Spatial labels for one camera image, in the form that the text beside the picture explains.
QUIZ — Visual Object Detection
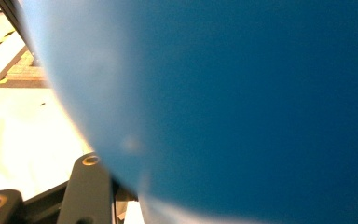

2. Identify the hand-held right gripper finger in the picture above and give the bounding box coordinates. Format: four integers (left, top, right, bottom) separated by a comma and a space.
57, 152, 113, 224

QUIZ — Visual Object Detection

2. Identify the black metal frame post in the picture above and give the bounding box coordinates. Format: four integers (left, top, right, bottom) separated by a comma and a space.
0, 0, 41, 67

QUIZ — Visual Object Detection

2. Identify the blue bottle with white cap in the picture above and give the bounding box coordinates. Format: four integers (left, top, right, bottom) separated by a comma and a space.
13, 0, 358, 224

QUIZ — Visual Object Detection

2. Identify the metal tread base plate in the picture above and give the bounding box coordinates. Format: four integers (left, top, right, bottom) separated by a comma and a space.
0, 46, 51, 89

